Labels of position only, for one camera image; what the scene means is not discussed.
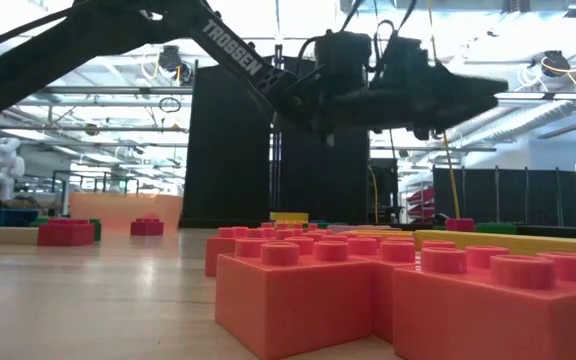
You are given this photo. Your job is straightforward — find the orange rectangular block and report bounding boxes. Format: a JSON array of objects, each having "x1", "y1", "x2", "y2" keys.
[{"x1": 204, "y1": 225, "x2": 322, "y2": 279}]

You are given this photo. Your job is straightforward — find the yellow rectangular block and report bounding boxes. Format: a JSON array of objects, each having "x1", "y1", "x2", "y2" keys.
[{"x1": 269, "y1": 212, "x2": 310, "y2": 225}]

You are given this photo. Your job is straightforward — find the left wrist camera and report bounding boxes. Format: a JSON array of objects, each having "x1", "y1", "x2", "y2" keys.
[{"x1": 380, "y1": 32, "x2": 432, "y2": 91}]

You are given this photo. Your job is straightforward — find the black cabinet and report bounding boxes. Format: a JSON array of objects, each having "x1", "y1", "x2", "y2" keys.
[{"x1": 367, "y1": 158, "x2": 400, "y2": 225}]

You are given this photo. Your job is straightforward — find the orange square block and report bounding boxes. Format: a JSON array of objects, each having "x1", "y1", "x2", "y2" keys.
[
  {"x1": 391, "y1": 244, "x2": 576, "y2": 360},
  {"x1": 214, "y1": 241, "x2": 375, "y2": 360}
]

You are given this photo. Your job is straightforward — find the red rectangular block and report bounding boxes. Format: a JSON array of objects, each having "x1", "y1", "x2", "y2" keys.
[{"x1": 444, "y1": 218, "x2": 476, "y2": 234}]

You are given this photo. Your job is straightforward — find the orange long studded block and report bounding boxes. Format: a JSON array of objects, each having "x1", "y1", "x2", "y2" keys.
[{"x1": 345, "y1": 235, "x2": 422, "y2": 347}]

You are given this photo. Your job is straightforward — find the ceiling cord reel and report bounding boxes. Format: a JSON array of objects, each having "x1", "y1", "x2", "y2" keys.
[
  {"x1": 539, "y1": 48, "x2": 573, "y2": 79},
  {"x1": 157, "y1": 44, "x2": 192, "y2": 84}
]

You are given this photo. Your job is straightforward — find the red shelf rack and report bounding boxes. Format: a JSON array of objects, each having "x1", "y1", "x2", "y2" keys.
[{"x1": 405, "y1": 185, "x2": 435, "y2": 224}]

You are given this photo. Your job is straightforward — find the red square block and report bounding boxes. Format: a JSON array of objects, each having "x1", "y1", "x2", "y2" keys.
[
  {"x1": 36, "y1": 218, "x2": 96, "y2": 248},
  {"x1": 129, "y1": 216, "x2": 166, "y2": 237}
]

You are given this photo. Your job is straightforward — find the orange plastic bin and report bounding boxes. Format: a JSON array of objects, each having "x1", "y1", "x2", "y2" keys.
[{"x1": 68, "y1": 193, "x2": 185, "y2": 234}]

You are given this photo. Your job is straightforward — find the yellow long block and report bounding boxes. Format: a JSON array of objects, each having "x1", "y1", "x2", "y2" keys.
[{"x1": 412, "y1": 229, "x2": 576, "y2": 280}]

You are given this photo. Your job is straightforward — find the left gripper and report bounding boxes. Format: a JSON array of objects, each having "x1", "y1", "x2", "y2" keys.
[{"x1": 335, "y1": 62, "x2": 510, "y2": 142}]

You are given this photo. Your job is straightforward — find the white robot figure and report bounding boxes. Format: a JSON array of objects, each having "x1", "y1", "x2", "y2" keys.
[{"x1": 0, "y1": 138, "x2": 27, "y2": 202}]

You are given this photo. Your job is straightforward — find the yellow hanging cable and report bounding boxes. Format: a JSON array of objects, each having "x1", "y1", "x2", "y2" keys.
[{"x1": 425, "y1": 0, "x2": 463, "y2": 221}]

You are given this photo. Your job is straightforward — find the black partition wall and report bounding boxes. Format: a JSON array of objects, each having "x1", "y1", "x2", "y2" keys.
[{"x1": 431, "y1": 166, "x2": 576, "y2": 229}]

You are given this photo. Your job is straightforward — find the black divider screen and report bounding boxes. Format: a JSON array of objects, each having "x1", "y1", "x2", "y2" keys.
[{"x1": 180, "y1": 44, "x2": 372, "y2": 229}]

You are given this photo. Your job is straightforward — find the amber square block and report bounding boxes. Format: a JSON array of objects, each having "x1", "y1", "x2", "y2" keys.
[{"x1": 350, "y1": 228, "x2": 415, "y2": 239}]

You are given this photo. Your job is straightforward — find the cream long block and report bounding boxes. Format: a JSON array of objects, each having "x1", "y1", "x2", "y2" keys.
[{"x1": 0, "y1": 227, "x2": 40, "y2": 246}]

